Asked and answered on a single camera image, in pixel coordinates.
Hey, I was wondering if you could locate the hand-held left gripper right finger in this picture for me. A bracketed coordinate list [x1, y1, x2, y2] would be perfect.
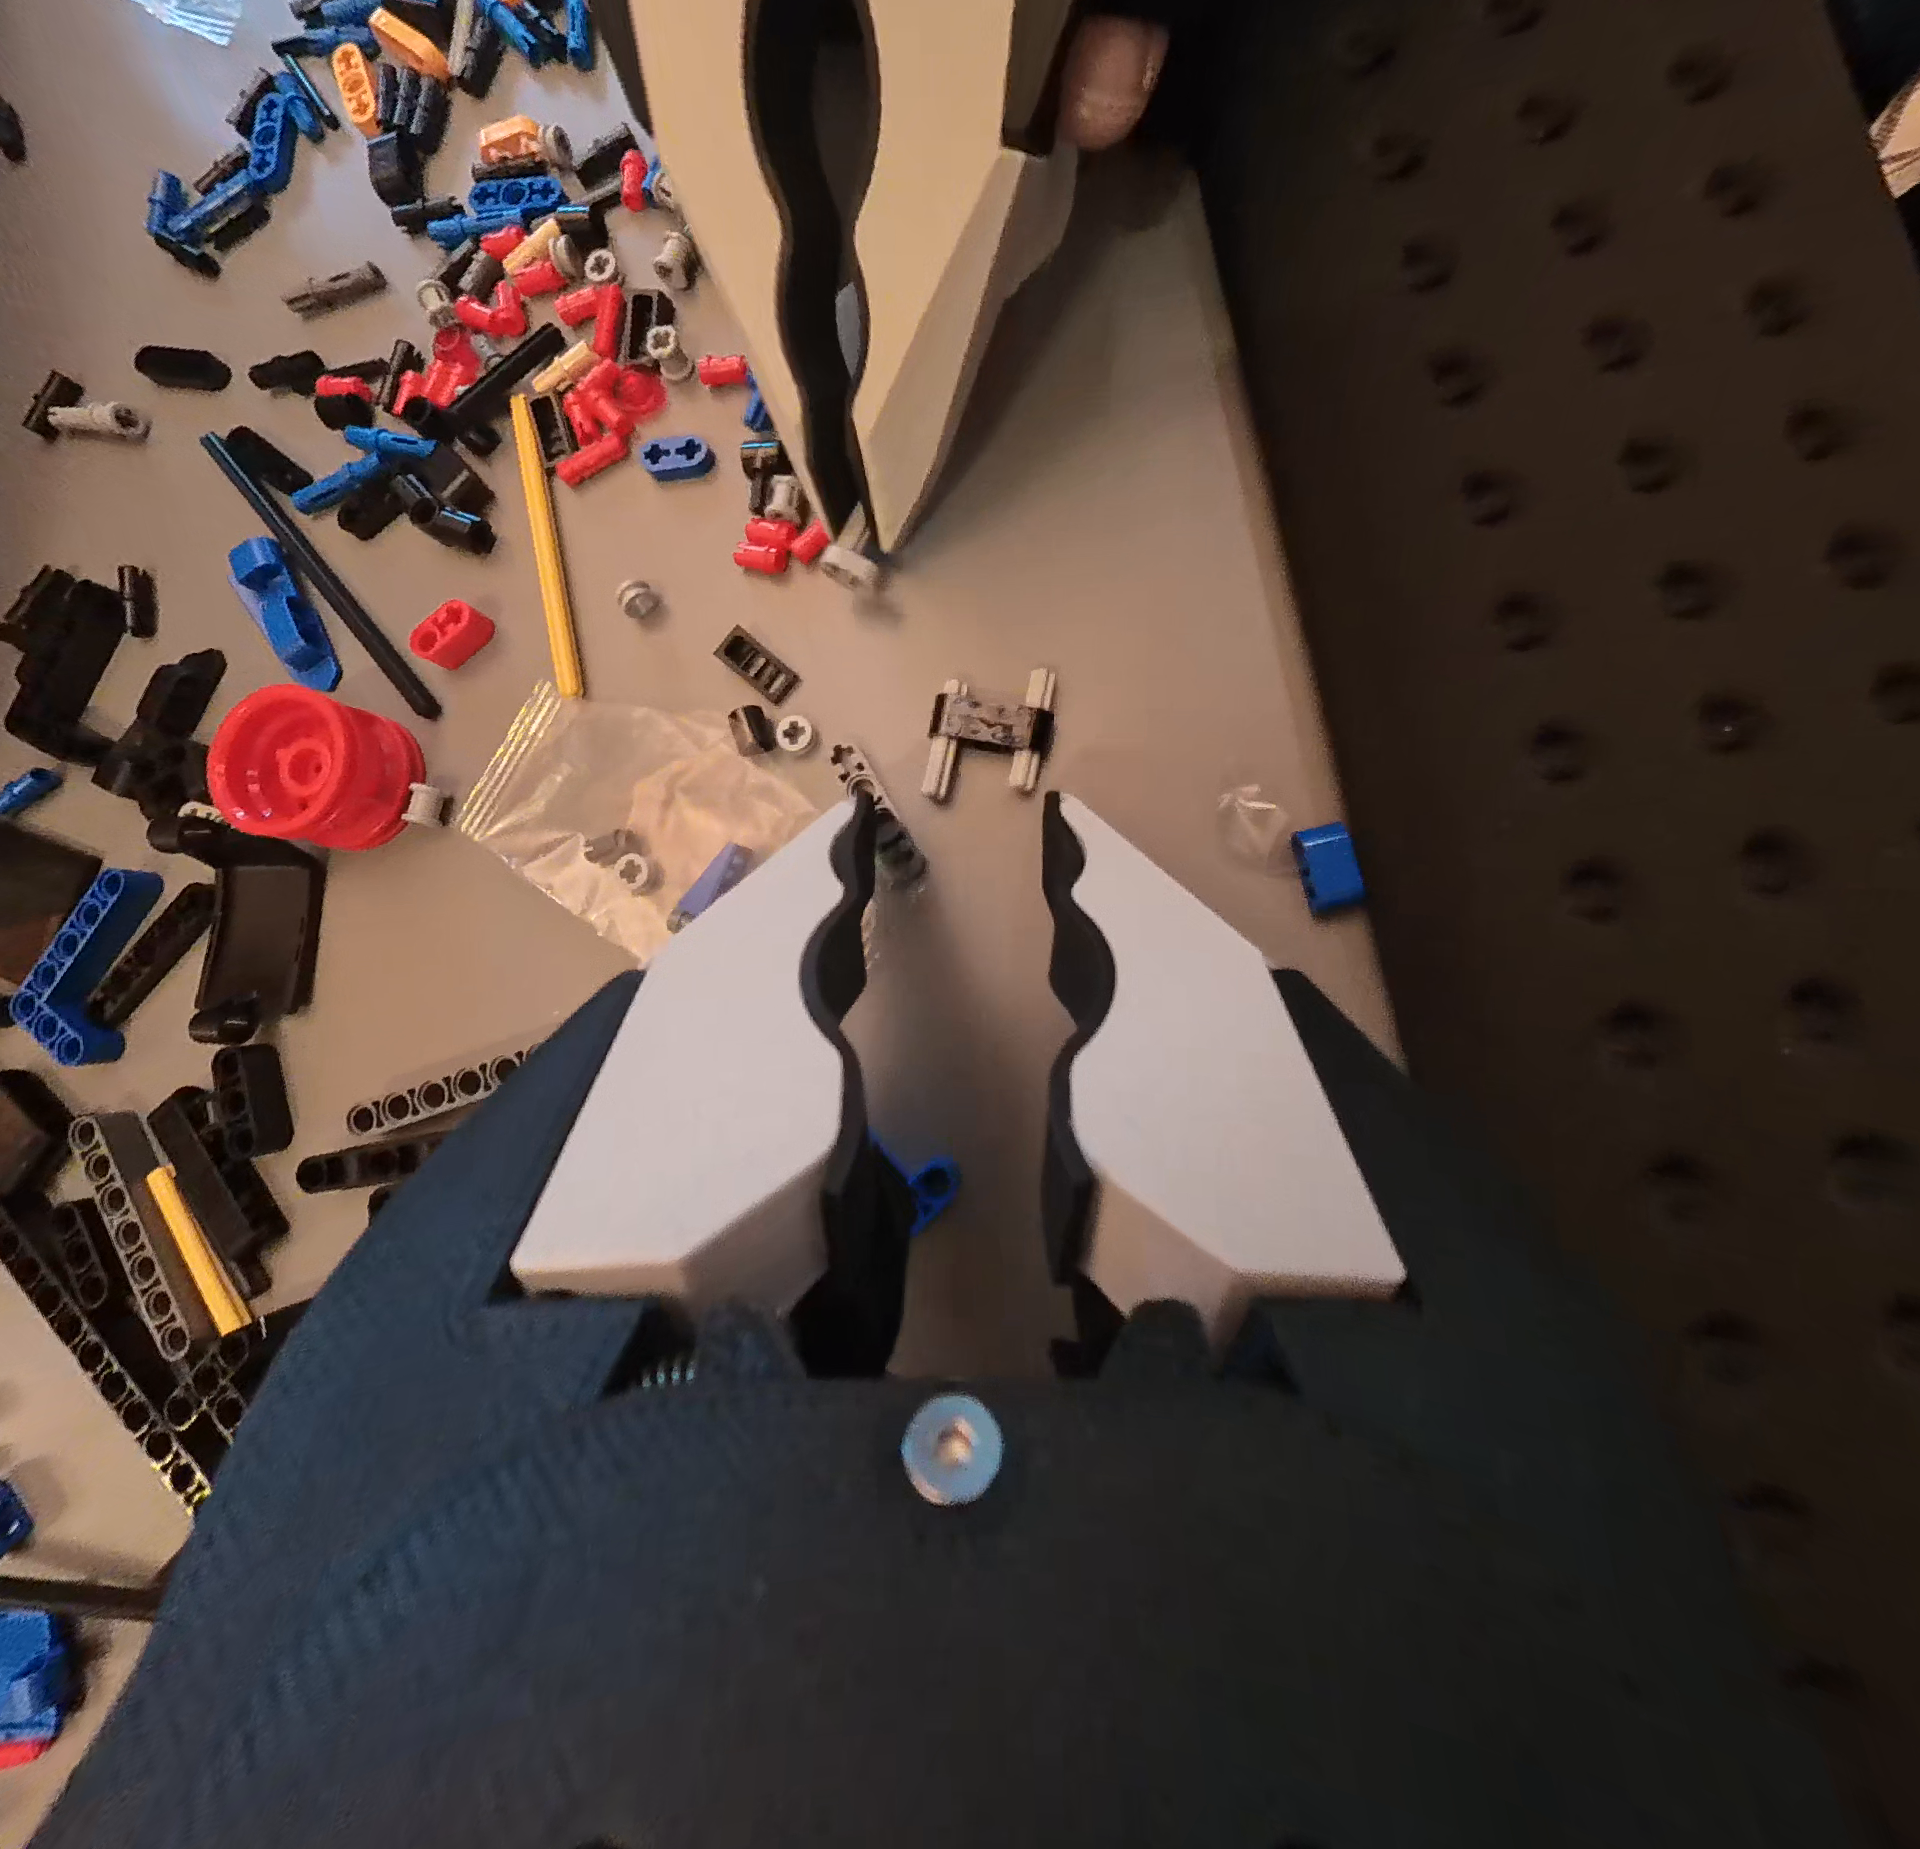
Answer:
[1040, 790, 1411, 1377]

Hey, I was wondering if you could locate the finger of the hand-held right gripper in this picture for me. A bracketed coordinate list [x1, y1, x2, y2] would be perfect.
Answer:
[840, 0, 1103, 557]
[607, 0, 875, 537]

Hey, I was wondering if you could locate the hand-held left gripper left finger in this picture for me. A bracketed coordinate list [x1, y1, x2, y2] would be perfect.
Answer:
[506, 797, 921, 1377]

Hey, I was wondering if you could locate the dark grey holed toy beam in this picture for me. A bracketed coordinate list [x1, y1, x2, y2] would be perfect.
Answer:
[840, 743, 930, 887]

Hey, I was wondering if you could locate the black grey toy axle assembly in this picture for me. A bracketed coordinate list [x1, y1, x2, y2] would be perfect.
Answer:
[919, 666, 1060, 801]

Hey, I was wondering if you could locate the person's right hand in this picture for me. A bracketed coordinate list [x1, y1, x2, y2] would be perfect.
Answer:
[1056, 10, 1175, 159]

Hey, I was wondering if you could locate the small blue angled toy beam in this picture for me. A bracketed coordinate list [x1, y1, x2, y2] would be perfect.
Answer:
[872, 1128, 963, 1224]

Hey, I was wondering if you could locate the small blue toy brick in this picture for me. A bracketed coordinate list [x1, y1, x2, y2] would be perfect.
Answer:
[1291, 821, 1369, 915]

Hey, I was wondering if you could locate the pile of small toy pins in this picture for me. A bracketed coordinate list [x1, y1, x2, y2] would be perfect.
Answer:
[141, 0, 841, 576]

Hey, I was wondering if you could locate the clear zip bag with parts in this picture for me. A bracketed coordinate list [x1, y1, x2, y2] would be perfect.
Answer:
[458, 677, 841, 965]

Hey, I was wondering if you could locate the black curved toy panel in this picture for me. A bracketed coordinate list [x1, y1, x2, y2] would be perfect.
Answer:
[191, 830, 333, 1044]

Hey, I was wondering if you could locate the yellow toy axle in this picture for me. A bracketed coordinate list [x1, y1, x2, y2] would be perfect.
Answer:
[512, 392, 589, 700]

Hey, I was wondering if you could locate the yellow toy beam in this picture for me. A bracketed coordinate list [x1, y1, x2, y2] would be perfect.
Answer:
[141, 1166, 257, 1335]

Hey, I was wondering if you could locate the red toy wheel hub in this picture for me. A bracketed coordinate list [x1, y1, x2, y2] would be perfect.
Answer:
[207, 683, 452, 849]

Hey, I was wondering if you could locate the black dimpled mat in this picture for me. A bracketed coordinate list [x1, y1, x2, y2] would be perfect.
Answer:
[1163, 0, 1920, 1849]

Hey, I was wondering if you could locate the large blue angled toy beam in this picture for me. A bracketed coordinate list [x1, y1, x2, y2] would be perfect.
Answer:
[7, 864, 168, 1063]

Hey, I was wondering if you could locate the long black toy axle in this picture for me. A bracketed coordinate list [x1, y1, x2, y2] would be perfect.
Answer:
[198, 432, 444, 721]

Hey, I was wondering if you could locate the blue curved toy panel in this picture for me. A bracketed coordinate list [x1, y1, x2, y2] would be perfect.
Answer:
[224, 537, 343, 694]

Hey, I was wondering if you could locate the grey toy axle black end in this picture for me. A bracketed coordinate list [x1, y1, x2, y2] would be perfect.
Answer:
[22, 372, 152, 444]

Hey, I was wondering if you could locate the pile of black toy beams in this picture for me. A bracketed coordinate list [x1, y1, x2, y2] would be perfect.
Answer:
[0, 562, 527, 1521]

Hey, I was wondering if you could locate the blue toy bracket red stripe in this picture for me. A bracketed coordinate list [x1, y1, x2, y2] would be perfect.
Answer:
[0, 1608, 84, 1767]

